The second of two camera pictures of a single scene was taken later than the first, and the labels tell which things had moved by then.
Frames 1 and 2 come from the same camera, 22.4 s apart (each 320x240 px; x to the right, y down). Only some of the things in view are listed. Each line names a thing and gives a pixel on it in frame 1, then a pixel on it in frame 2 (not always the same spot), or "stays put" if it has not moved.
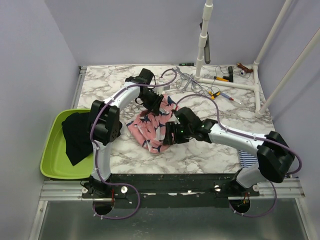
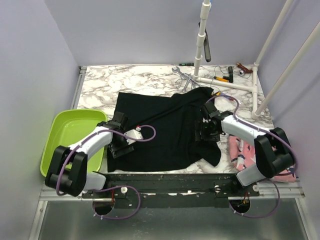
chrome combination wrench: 177,70 stays put
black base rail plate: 170,190 stays put
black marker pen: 187,64 stays put
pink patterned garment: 148,128 to 243,155
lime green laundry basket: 55,162 stays put
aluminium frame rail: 65,190 stays put
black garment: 79,143 to 168,124
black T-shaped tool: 230,78 stays put
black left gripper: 154,107 to 118,151
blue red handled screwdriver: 229,97 stays put
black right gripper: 171,127 to 199,125
